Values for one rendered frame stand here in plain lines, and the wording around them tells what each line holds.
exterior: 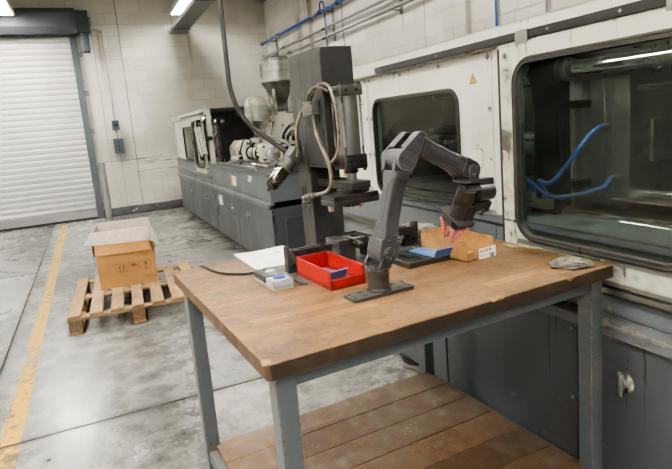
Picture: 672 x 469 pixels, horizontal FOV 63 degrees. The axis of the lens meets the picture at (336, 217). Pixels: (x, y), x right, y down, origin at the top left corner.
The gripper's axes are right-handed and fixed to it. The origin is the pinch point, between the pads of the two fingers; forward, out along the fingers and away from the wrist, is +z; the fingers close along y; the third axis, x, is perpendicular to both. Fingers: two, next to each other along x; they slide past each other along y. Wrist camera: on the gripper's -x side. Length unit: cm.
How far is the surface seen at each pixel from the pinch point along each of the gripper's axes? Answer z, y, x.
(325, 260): 18.9, 20.1, 32.0
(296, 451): 14, -43, 72
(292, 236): 210, 251, -86
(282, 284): 14, 9, 53
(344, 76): -31, 58, 15
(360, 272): 7.6, 0.6, 31.7
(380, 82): 3, 127, -52
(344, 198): 0.8, 29.5, 23.4
